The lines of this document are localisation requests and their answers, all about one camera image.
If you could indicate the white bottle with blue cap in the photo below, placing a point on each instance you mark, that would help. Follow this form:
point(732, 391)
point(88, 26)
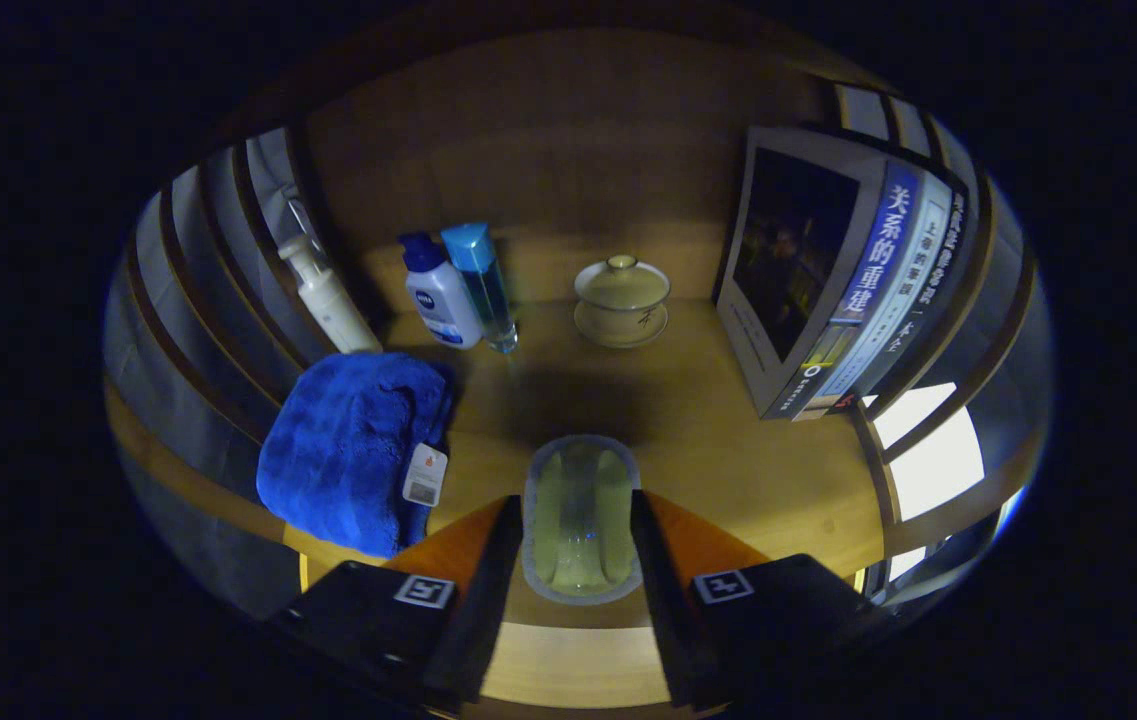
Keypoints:
point(443, 305)

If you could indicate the wooden cabinet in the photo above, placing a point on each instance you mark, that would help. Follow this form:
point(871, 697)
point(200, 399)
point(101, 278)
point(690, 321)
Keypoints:
point(548, 150)

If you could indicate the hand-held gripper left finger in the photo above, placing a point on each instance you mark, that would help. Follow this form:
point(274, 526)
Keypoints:
point(483, 620)

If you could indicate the blue spine book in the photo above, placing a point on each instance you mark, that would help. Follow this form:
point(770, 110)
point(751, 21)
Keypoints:
point(788, 250)

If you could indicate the blue towel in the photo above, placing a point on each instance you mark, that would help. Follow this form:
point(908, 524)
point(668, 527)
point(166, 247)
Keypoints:
point(348, 450)

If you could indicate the teal bottle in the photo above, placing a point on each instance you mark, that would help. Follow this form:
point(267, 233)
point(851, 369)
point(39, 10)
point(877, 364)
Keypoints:
point(483, 280)

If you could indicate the small green slipper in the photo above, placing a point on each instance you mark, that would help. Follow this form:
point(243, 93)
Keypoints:
point(583, 520)

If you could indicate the beige lidded teacup with saucer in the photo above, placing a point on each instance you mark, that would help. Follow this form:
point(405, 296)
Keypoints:
point(623, 290)

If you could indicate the pale spine book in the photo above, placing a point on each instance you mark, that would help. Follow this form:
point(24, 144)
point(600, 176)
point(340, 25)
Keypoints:
point(913, 270)

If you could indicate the wooden countertop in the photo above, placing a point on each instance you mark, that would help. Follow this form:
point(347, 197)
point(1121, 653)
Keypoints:
point(708, 450)

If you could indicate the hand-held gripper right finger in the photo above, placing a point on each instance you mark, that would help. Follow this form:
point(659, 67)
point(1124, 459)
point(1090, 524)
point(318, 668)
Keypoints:
point(673, 620)

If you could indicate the white pump bottle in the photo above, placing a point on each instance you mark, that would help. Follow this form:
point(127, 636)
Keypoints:
point(338, 310)

